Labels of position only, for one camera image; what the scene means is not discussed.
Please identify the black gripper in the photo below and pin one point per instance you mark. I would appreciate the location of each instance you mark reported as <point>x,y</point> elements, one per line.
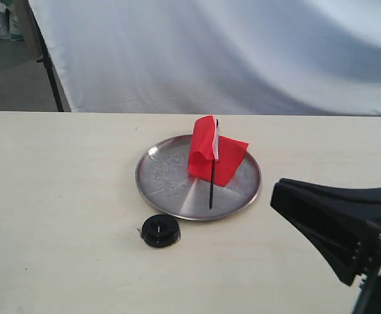
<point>337,221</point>

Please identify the red flag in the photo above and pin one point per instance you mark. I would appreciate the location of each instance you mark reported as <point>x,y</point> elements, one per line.
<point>213,157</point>

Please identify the black round flag base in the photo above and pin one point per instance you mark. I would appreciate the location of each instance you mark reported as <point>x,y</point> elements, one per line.
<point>159,231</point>

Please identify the white backdrop cloth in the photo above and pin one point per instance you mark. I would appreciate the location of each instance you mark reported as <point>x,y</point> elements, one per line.
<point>216,57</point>

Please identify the round metal plate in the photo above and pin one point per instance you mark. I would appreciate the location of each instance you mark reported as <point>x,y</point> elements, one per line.
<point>163,181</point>

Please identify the black stand pole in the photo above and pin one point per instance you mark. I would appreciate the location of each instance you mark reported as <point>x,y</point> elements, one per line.
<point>45,59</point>

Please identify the white sack in background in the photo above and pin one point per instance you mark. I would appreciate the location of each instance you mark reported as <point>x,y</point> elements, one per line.
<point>9,25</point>

